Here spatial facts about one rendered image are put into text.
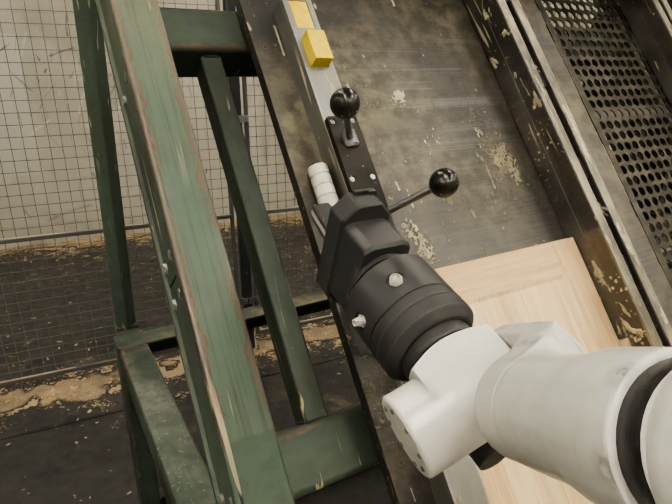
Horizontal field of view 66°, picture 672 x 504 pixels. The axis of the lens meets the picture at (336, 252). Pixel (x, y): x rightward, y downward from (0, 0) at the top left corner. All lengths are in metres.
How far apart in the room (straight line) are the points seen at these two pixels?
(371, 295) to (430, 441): 0.12
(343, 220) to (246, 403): 0.23
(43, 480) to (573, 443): 2.42
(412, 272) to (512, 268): 0.45
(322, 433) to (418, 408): 0.34
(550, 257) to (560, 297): 0.07
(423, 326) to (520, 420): 0.14
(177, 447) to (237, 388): 0.67
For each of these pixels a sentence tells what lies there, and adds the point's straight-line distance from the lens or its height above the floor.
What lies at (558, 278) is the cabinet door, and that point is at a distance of 0.94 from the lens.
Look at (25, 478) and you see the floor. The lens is 2.61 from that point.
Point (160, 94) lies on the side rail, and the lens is 0.71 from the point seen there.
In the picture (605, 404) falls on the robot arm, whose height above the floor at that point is 1.44.
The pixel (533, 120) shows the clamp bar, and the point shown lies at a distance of 1.04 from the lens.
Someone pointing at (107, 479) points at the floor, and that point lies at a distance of 2.46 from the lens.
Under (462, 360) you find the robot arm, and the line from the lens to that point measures 0.40.
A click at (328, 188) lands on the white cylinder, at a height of 1.40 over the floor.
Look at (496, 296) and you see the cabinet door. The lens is 0.83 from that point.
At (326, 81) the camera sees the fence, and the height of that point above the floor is 1.54.
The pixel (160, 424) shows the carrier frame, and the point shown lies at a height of 0.79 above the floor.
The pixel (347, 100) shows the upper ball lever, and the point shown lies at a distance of 0.65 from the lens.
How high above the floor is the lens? 1.55
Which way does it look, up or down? 19 degrees down
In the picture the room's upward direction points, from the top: straight up
